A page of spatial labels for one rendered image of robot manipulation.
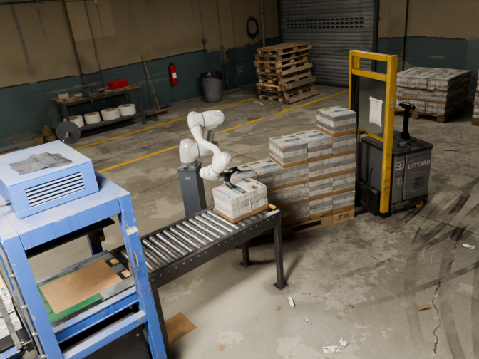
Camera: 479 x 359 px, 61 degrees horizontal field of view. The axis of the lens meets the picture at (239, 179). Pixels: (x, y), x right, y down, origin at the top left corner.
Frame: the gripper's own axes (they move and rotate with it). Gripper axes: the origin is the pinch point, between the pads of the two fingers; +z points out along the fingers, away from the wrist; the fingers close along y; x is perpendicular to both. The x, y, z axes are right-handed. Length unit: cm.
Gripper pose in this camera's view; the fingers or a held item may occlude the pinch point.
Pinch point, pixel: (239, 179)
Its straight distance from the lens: 349.1
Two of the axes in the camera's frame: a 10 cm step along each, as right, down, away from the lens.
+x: 6.3, 2.6, -7.3
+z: 7.3, 1.2, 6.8
